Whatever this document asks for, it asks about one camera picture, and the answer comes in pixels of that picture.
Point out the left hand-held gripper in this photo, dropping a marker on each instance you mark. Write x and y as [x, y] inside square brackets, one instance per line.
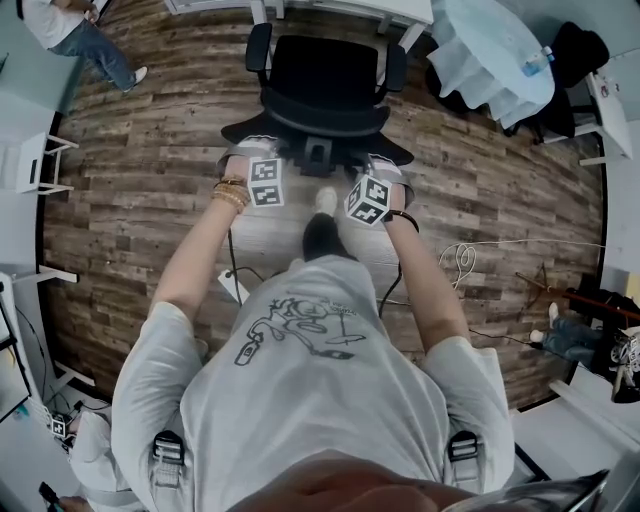
[265, 182]

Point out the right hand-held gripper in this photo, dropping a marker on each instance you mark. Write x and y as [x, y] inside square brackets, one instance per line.
[370, 200]

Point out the black office chair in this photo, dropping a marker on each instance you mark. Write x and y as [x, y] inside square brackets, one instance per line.
[320, 80]

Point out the person's left forearm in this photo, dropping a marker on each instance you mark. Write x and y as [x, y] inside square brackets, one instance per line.
[195, 260]

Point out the person's right forearm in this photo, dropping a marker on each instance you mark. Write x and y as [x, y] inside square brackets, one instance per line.
[425, 290]

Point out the black chair with draped jacket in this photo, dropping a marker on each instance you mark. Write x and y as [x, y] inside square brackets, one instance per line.
[580, 55]

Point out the black wrist band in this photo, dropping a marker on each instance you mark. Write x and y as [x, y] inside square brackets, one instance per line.
[406, 216]

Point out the person's white shoe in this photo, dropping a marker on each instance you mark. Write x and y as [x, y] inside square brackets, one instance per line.
[326, 200]

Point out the person's black trouser leg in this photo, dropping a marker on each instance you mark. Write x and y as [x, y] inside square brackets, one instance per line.
[325, 237]

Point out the white power strip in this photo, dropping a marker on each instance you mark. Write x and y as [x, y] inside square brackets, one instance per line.
[232, 286]

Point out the round table with pale tablecloth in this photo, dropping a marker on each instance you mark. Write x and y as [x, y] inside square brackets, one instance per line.
[490, 65]

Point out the grey partition panel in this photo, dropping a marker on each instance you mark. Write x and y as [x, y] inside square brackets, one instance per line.
[205, 5]

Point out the white desk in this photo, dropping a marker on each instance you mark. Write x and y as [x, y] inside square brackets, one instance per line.
[405, 12]
[30, 277]
[575, 430]
[610, 120]

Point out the person's grey printed t-shirt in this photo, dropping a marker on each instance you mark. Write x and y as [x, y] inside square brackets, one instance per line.
[310, 390]

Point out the clear plastic water bottle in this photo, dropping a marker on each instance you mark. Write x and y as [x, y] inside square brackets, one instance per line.
[537, 61]

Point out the long wooden stick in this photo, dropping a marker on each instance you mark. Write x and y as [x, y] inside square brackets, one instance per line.
[575, 296]

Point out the small white side table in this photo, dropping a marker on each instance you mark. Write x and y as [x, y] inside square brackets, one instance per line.
[30, 160]

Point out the person's face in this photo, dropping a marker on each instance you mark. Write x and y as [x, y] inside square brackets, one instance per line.
[345, 487]

